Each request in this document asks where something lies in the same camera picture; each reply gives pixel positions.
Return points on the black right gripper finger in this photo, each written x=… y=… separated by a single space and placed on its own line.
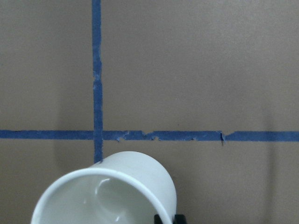
x=178 y=219

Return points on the white smiley face mug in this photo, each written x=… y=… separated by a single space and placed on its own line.
x=125 y=188

